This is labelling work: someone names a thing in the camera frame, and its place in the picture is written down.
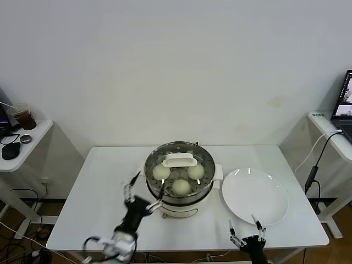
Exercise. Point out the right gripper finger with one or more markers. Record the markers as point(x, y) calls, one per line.
point(233, 233)
point(259, 228)

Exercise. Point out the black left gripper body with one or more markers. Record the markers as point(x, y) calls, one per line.
point(136, 210)

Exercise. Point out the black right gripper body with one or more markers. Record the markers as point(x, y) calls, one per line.
point(254, 247)

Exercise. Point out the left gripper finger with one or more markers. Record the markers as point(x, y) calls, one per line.
point(159, 198)
point(130, 187)

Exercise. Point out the white steamed baozi bun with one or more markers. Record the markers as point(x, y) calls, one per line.
point(195, 172)
point(181, 187)
point(161, 172)

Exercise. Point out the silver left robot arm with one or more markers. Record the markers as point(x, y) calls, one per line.
point(121, 244)

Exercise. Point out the perforated steel steamer basket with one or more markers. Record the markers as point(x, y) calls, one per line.
point(199, 195)

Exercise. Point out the cream electric cooker base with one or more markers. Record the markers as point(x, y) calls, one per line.
point(178, 210)

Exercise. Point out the white round plate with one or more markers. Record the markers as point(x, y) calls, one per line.
point(253, 198)

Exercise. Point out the white side desk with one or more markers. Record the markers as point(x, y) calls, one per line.
point(341, 145)
point(35, 143)

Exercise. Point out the grey round puck case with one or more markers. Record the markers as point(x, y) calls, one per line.
point(26, 138)

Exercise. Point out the black computer mouse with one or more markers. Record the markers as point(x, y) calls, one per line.
point(11, 150)

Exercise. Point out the plastic iced coffee cup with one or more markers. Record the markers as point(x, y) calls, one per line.
point(25, 119)

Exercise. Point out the small white printed label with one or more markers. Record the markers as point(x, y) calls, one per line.
point(319, 115)

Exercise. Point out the dark laptop with purple screen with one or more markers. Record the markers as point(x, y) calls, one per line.
point(3, 115)

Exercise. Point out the white wall outlet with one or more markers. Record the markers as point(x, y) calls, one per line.
point(45, 181)

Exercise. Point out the black laptop showing camera views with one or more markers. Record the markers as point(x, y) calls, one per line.
point(343, 121)

